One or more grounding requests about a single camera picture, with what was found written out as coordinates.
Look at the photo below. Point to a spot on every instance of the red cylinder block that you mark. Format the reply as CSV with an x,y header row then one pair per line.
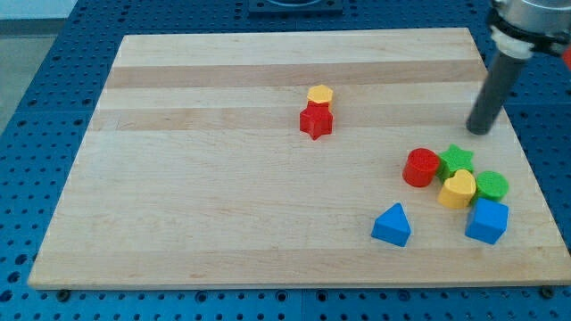
x,y
420,167

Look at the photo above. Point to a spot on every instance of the green star block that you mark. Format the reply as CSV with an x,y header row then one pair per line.
x,y
452,160

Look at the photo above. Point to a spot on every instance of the light wooden board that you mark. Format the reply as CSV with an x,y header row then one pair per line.
x,y
194,174

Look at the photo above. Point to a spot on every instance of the blue triangle block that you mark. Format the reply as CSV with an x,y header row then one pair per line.
x,y
392,226

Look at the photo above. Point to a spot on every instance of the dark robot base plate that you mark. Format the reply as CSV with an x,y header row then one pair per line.
x,y
294,6

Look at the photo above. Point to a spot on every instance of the yellow hexagon block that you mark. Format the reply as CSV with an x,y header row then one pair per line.
x,y
320,94

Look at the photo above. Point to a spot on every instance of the green cylinder block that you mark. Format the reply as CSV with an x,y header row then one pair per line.
x,y
490,185

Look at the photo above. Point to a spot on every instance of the red star block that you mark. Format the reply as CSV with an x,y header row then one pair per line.
x,y
316,120

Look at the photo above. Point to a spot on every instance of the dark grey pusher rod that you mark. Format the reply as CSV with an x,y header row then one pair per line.
x,y
502,75

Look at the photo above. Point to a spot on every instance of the yellow heart block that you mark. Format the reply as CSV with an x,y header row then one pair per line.
x,y
457,191

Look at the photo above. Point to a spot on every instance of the blue cube block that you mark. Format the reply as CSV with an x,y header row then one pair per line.
x,y
487,221

